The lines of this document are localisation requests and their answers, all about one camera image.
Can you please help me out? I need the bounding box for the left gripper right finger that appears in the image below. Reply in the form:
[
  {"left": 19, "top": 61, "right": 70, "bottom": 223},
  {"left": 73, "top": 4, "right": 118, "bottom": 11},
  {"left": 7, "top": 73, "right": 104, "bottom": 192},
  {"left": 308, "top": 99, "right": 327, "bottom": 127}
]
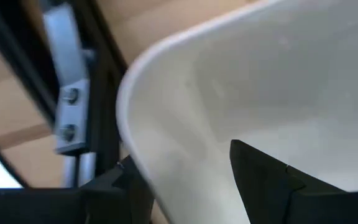
[{"left": 229, "top": 139, "right": 348, "bottom": 224}]

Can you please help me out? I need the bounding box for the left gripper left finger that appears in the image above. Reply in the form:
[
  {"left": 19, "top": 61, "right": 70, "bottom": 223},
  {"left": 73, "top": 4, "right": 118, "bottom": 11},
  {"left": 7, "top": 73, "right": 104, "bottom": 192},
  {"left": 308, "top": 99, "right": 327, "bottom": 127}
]
[{"left": 80, "top": 154, "right": 155, "bottom": 224}]

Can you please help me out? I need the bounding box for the white plastic basket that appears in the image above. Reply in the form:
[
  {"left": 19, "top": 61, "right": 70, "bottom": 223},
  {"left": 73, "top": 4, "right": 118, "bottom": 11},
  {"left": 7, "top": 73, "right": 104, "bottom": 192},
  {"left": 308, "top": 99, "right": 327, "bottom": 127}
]
[{"left": 116, "top": 0, "right": 358, "bottom": 224}]

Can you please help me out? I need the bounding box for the silver bolt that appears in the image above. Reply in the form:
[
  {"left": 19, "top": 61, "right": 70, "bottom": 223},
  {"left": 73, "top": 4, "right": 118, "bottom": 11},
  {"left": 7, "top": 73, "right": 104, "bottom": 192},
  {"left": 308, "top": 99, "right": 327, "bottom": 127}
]
[
  {"left": 62, "top": 88, "right": 80, "bottom": 105},
  {"left": 59, "top": 124, "right": 77, "bottom": 142}
]

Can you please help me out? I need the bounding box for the black aluminium rig frame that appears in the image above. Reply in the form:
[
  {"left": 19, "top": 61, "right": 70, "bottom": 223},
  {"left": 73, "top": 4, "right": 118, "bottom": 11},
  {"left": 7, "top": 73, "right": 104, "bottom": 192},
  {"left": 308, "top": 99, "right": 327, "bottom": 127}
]
[{"left": 0, "top": 0, "right": 129, "bottom": 189}]

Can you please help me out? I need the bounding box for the silver bracket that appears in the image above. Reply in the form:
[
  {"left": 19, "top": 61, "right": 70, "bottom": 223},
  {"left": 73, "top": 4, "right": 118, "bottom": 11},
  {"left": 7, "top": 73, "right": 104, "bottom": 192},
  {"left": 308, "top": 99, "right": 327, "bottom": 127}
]
[{"left": 42, "top": 2, "right": 98, "bottom": 187}]

